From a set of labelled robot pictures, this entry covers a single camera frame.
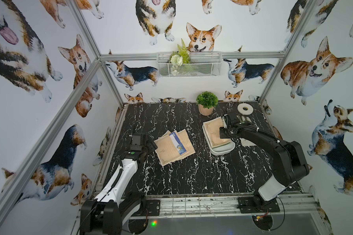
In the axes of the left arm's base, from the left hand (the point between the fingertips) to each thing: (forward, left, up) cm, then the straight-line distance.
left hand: (152, 142), depth 86 cm
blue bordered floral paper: (+4, -14, -8) cm, 17 cm away
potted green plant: (+28, -34, +5) cm, 44 cm away
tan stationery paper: (+12, -37, -3) cm, 39 cm away
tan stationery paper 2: (-1, -7, -10) cm, 12 cm away
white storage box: (-2, -41, -8) cm, 42 cm away
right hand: (+7, -42, -1) cm, 43 cm away
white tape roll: (+35, -68, -11) cm, 77 cm away
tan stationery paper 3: (+6, -20, -9) cm, 23 cm away
